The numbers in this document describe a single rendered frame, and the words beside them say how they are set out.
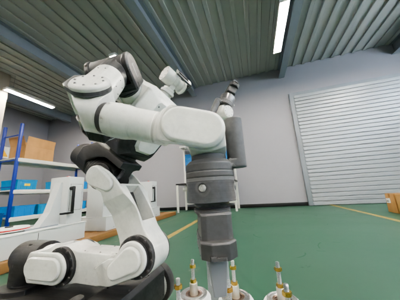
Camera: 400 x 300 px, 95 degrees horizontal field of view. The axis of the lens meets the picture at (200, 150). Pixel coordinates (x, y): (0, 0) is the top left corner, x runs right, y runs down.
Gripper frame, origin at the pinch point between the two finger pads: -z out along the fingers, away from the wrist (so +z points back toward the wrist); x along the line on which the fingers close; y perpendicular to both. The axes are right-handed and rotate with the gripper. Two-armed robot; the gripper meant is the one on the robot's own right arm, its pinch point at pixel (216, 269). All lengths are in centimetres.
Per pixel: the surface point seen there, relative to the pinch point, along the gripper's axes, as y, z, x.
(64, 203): 143, 7, 199
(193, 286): 3.4, -13.2, 25.0
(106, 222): 114, -22, 245
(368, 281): -93, -41, 71
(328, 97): -390, 234, 383
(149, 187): 77, 25, 370
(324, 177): -346, 26, 401
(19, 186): 345, 44, 383
